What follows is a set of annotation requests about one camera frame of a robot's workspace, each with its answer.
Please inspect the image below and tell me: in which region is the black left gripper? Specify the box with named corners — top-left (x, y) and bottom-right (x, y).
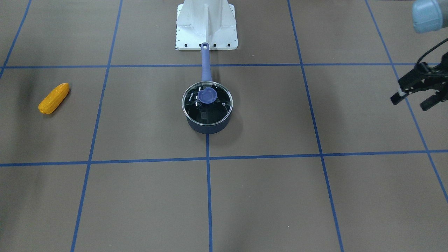
top-left (391, 53), bottom-right (448, 111)

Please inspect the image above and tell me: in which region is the glass lid with blue knob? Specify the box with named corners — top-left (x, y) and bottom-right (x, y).
top-left (181, 81), bottom-right (233, 126)

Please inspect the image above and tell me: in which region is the yellow plastic corn cob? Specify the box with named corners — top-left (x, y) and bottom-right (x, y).
top-left (38, 83), bottom-right (70, 114)

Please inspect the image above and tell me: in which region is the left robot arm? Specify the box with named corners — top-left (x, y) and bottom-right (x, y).
top-left (390, 0), bottom-right (448, 111)

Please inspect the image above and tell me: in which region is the brown paper table mat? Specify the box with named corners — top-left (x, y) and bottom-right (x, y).
top-left (1, 0), bottom-right (447, 252)

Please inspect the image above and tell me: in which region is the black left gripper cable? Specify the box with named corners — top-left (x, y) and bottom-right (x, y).
top-left (415, 37), bottom-right (448, 70)

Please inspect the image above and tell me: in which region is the blue saucepan with handle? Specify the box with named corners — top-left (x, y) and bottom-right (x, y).
top-left (185, 42), bottom-right (233, 134)

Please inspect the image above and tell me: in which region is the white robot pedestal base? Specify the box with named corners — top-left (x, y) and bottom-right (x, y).
top-left (175, 0), bottom-right (238, 51)

